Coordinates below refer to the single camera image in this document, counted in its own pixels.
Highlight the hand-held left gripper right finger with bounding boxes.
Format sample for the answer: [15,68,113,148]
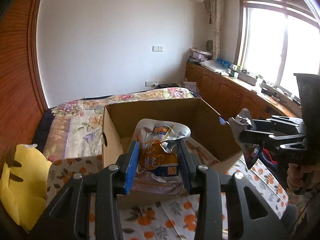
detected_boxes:
[176,140,292,240]

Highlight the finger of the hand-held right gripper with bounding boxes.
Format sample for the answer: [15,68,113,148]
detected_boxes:
[239,129,308,157]
[254,115,305,132]

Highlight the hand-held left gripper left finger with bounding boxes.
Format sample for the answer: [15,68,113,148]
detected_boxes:
[30,140,141,240]

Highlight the silver and orange snack bag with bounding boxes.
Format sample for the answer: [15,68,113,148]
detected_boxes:
[132,118,192,196]

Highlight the brown cardboard box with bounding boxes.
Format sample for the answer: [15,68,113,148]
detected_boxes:
[102,98,242,195]

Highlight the person's right hand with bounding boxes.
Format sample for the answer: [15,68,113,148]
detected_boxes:
[287,164,317,193]

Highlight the wooden cabinet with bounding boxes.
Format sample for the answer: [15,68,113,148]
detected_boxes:
[185,61,304,120]

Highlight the floral bedspread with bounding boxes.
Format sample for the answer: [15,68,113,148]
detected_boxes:
[32,87,200,162]

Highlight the orange fruit print cloth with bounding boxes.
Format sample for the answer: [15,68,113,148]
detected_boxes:
[46,140,290,240]

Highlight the white paper bag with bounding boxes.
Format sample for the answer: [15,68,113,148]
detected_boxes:
[183,81,198,92]

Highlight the wooden framed window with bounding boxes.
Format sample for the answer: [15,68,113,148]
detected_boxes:
[235,0,320,98]

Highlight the blue packets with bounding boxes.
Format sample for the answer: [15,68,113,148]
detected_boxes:
[216,58,232,68]

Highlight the clear plastic bag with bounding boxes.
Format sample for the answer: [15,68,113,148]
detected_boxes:
[201,60,230,75]

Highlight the black chair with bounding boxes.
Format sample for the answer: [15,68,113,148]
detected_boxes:
[282,204,298,233]

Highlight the person's patterned clothing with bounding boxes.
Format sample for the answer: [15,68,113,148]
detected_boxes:
[291,190,320,240]

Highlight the yellow plush toy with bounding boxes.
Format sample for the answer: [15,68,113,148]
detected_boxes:
[0,144,52,232]

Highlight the beige patterned curtain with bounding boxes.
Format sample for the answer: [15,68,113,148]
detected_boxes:
[209,0,224,60]

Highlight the wooden wardrobe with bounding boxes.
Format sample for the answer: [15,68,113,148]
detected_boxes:
[0,0,48,145]

